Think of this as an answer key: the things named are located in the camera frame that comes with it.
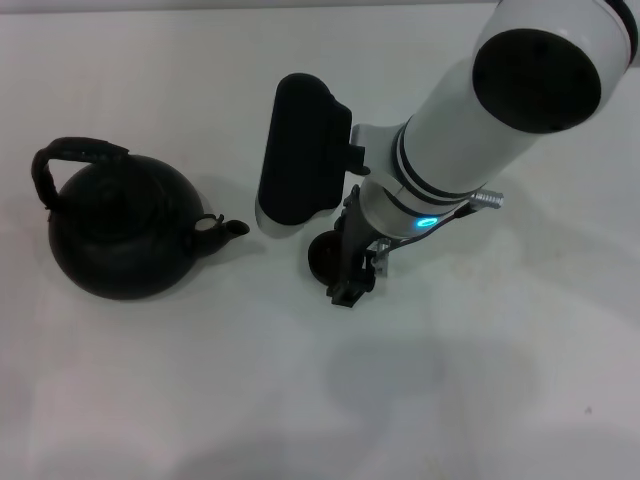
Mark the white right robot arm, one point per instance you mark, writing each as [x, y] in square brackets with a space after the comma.
[450, 150]

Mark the small dark brown teacup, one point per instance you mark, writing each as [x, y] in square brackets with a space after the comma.
[324, 257]

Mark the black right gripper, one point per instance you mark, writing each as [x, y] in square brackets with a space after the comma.
[356, 255]

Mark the black right wrist camera housing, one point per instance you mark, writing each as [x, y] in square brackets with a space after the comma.
[300, 155]

